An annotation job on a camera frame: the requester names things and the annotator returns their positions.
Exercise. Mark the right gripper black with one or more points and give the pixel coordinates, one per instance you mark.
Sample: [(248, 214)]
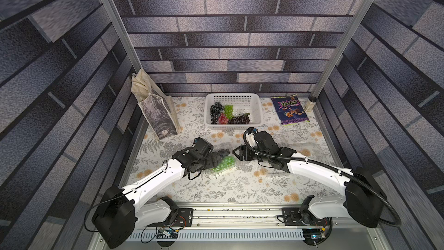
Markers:
[(248, 151)]

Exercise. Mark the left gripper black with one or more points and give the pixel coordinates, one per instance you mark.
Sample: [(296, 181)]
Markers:
[(211, 164)]

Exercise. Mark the green grape bunch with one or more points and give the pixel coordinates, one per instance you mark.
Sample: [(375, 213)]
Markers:
[(226, 164), (228, 111)]

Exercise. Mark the small black grape bunch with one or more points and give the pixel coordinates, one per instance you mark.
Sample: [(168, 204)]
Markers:
[(221, 154)]

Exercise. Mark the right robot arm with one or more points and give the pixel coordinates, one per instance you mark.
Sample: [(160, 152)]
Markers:
[(359, 196)]

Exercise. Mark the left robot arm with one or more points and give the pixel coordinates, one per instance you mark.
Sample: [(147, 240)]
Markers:
[(121, 209)]

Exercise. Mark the dark red grape bunch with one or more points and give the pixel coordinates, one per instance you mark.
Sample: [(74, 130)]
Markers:
[(239, 120)]

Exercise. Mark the pink grape bunch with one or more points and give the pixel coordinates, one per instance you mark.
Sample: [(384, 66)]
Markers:
[(223, 119)]

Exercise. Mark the green grape bunch in basket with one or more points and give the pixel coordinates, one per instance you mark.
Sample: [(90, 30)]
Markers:
[(228, 111)]

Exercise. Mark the white plastic basket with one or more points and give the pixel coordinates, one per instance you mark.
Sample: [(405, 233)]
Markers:
[(242, 103)]

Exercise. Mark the dark blue grape bunch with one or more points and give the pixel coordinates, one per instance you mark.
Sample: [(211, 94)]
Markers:
[(215, 112)]

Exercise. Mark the purple candy bag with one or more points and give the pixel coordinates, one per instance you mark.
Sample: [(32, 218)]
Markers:
[(289, 110)]

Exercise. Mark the beige tote bag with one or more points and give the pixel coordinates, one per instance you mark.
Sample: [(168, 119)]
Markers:
[(156, 107)]

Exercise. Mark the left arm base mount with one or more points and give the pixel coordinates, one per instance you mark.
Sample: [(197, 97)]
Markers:
[(180, 218)]

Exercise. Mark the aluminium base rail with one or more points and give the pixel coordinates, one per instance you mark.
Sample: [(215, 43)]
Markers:
[(253, 227)]

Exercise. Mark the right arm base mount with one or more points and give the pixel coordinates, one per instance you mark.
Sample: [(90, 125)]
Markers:
[(292, 216)]

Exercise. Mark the aluminium frame post left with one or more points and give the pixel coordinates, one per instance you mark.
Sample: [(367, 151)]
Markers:
[(122, 33)]

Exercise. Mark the aluminium frame post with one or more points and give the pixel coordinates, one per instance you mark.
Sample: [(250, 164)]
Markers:
[(344, 41), (122, 33)]

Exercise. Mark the aluminium frame post right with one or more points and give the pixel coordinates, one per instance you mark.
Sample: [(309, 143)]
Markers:
[(344, 41)]

